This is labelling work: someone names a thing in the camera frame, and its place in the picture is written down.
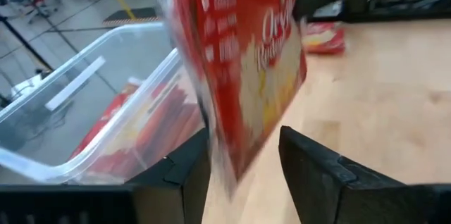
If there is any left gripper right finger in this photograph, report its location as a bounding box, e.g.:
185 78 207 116
279 125 406 224

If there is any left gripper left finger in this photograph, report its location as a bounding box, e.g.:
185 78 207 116
128 128 212 224

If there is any red Orville popcorn bag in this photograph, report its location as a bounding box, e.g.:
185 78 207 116
68 77 144 161
302 22 347 56
147 0 308 197
133 82 205 168

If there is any clear plastic storage bin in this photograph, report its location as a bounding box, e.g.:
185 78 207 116
0 21 207 187

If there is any black slanted stand leg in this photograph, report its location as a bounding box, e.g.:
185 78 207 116
0 15 54 73

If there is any black floor cable ramp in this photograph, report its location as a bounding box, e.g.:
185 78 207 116
101 6 161 28

